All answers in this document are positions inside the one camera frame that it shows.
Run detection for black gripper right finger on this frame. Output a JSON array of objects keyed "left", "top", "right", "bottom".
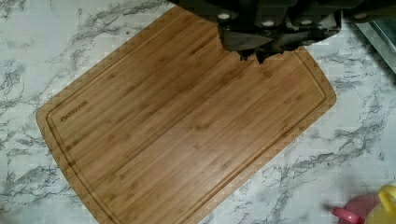
[{"left": 274, "top": 18, "right": 341, "bottom": 50}]

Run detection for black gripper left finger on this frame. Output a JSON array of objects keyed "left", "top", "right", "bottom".
[{"left": 218, "top": 25, "right": 275, "bottom": 51}]

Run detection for silver toaster oven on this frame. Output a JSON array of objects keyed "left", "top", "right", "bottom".
[{"left": 357, "top": 17, "right": 396, "bottom": 72}]

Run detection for bamboo cutting board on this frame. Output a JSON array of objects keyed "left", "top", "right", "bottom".
[{"left": 36, "top": 7, "right": 336, "bottom": 224}]

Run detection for pink cup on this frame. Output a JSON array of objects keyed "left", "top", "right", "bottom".
[{"left": 332, "top": 194, "right": 380, "bottom": 224}]

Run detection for yellow cup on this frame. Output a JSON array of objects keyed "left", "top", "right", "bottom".
[{"left": 364, "top": 185, "right": 396, "bottom": 224}]

